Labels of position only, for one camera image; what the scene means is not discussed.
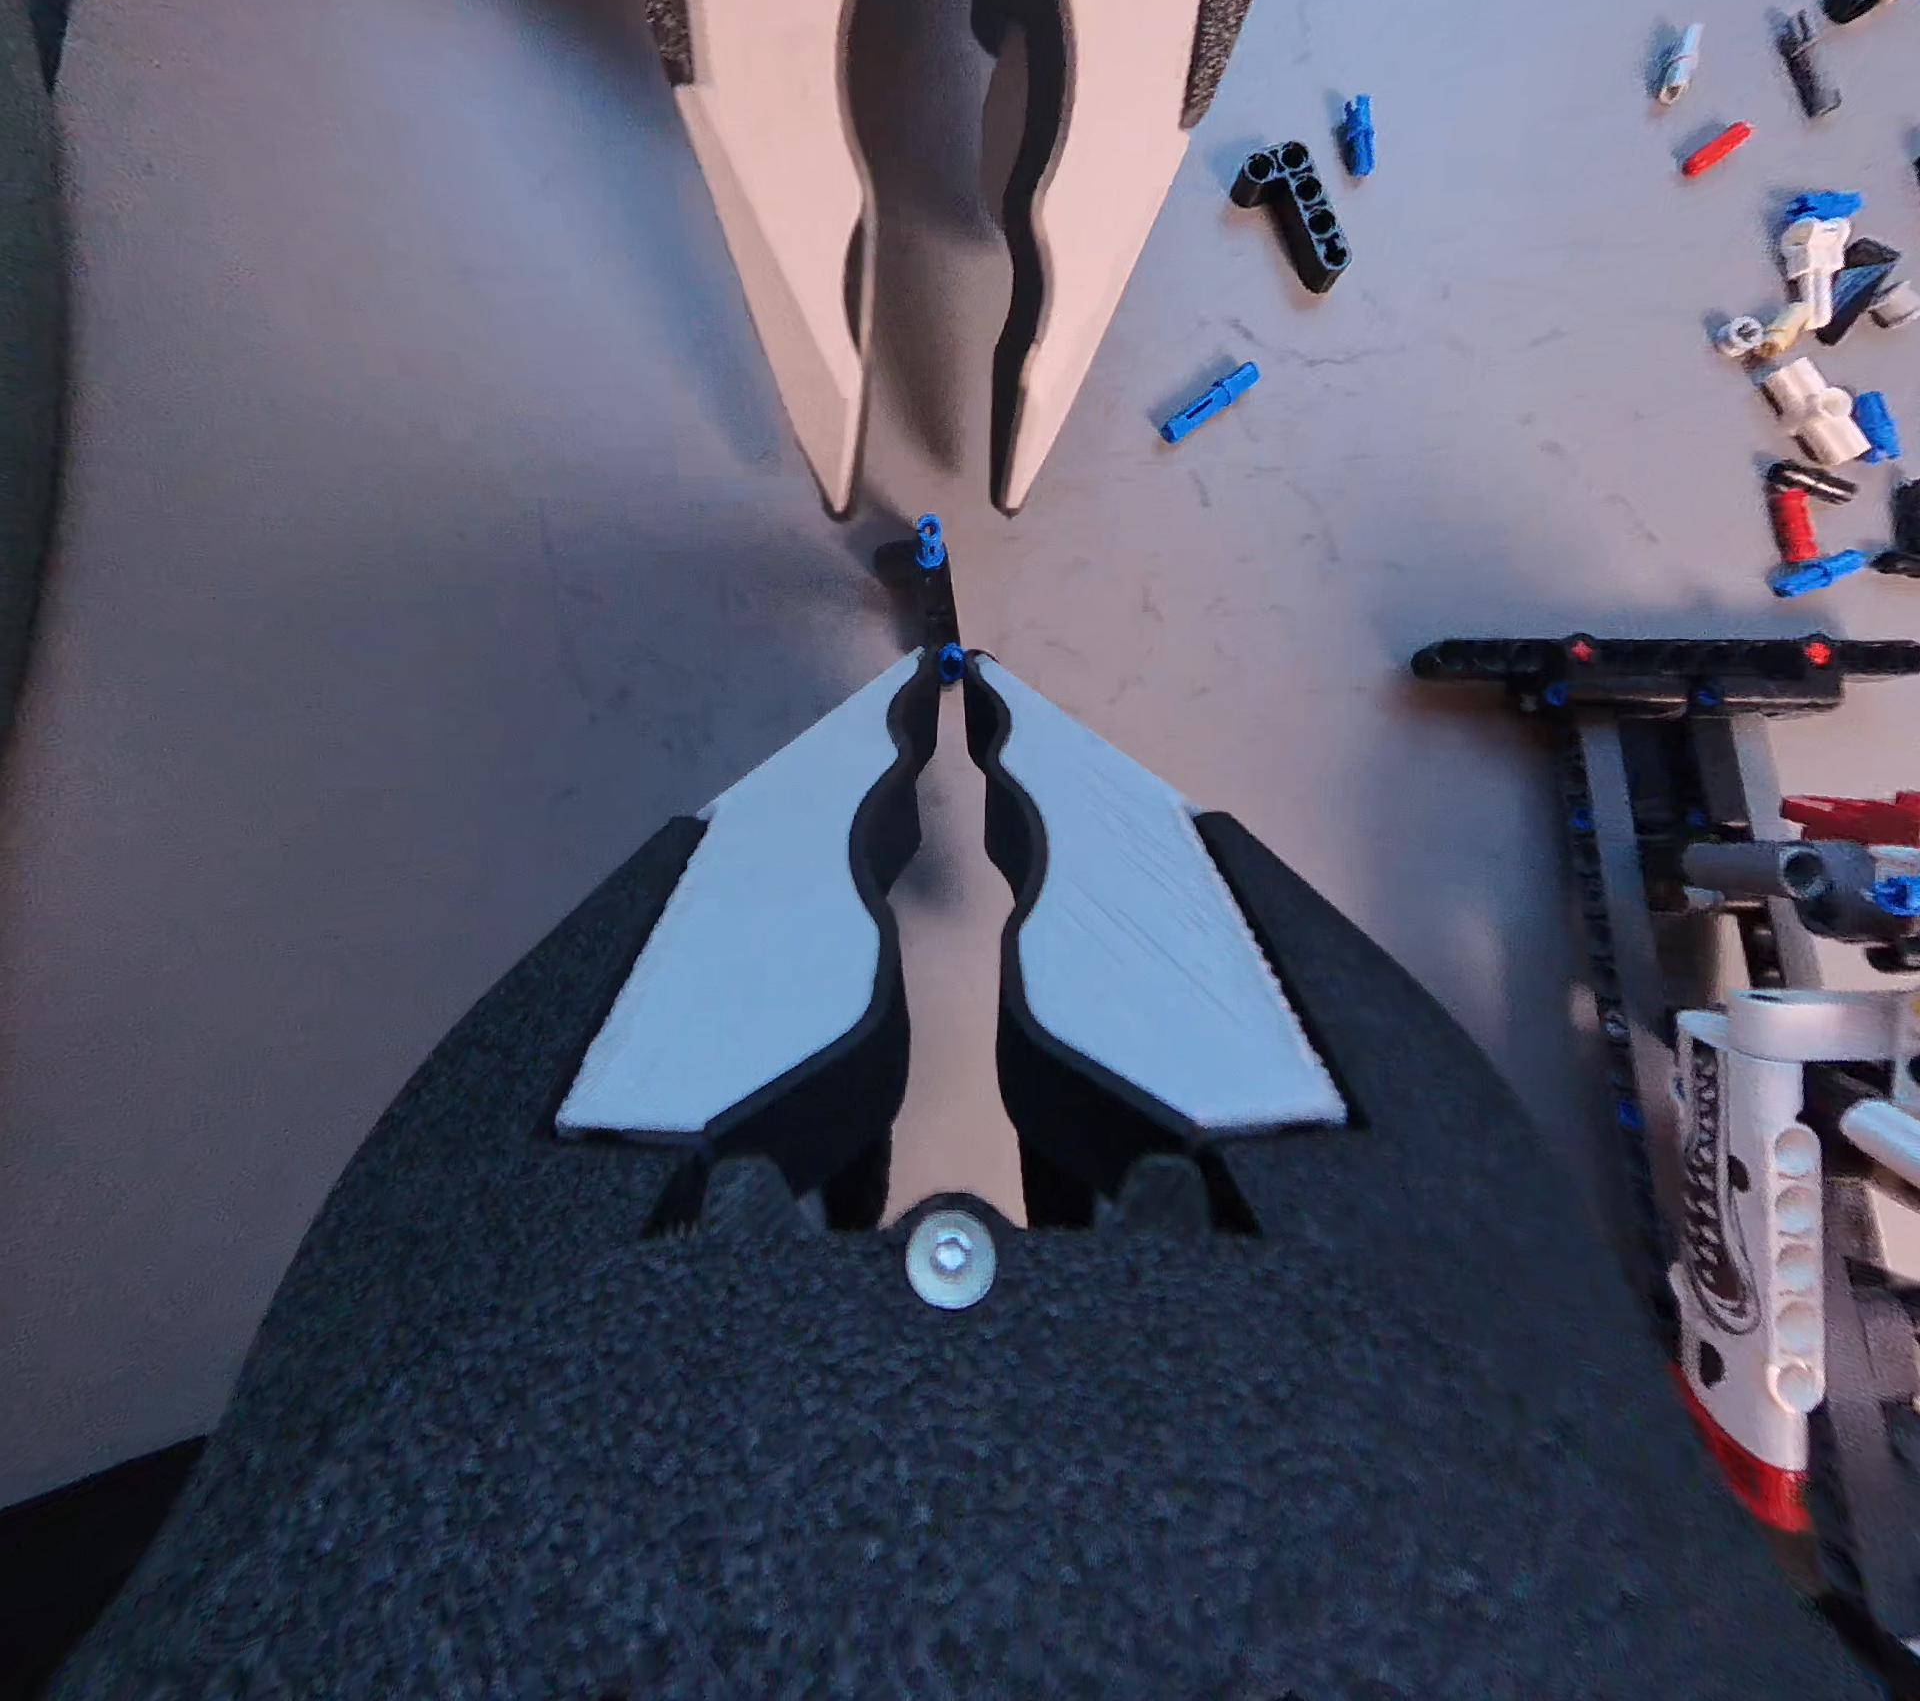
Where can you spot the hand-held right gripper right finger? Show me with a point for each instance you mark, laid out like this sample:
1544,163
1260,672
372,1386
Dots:
1167,983

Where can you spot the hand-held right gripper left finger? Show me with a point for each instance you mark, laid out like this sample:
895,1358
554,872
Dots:
734,983

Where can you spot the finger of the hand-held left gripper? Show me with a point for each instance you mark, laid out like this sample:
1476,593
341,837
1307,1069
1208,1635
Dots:
1140,8
760,8

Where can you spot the black angled beam piece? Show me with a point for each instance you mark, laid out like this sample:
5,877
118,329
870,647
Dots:
930,603
1300,218

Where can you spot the white toy brick truck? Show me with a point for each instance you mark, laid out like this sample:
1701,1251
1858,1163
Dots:
1650,666

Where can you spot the grey desk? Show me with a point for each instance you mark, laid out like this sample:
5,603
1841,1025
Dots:
374,532

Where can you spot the person's green sweatshirt torso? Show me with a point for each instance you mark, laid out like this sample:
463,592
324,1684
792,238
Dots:
23,226

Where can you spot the scattered loose brick pieces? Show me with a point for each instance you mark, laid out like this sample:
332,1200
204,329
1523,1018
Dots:
1815,410

